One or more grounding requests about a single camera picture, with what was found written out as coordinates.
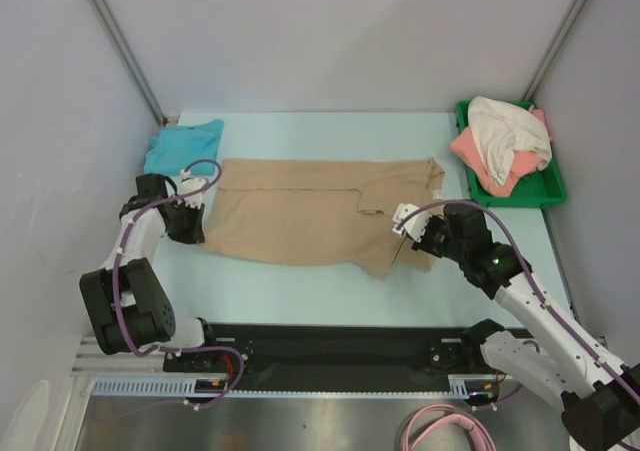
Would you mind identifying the pink coiled cable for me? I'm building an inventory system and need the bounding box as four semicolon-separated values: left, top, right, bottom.
396;403;499;451

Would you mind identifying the white object bottom left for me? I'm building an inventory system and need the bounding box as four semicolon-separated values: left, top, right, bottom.
1;380;50;451

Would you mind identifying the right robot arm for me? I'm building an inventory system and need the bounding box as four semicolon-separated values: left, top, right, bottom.
393;200;639;450

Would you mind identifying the white slotted cable duct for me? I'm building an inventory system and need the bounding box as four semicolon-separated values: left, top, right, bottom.
92;373;510;402

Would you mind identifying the folded teal t-shirt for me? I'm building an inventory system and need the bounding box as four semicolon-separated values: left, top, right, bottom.
143;119;224;176

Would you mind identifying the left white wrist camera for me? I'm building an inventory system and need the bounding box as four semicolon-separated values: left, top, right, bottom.
178;170;209;209

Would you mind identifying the pink t-shirt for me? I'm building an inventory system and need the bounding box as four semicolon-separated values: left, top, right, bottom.
450;104;551;198

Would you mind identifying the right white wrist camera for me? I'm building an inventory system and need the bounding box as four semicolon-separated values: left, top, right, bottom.
392;203;431;243

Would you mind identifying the right aluminium frame post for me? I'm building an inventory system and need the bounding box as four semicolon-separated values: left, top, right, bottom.
521;0;592;101

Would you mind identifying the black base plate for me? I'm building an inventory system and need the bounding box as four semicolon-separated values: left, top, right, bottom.
163;323;505;383

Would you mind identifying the green plastic tray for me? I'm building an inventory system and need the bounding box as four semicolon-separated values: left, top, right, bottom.
453;100;567;209

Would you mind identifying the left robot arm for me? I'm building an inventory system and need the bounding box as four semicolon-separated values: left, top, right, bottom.
79;173;207;355

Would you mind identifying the left aluminium frame post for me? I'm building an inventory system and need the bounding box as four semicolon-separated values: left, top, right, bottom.
88;0;167;126

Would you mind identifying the white t-shirt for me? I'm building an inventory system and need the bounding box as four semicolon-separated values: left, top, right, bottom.
467;96;552;186

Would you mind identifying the tan t-shirt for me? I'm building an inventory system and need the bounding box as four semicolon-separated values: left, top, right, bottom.
203;158;445;279

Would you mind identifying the aluminium frame post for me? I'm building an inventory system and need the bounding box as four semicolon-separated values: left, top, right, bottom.
88;0;167;126
521;0;592;101

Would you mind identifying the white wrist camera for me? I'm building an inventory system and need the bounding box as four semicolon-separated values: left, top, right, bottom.
178;170;209;209
392;203;431;243

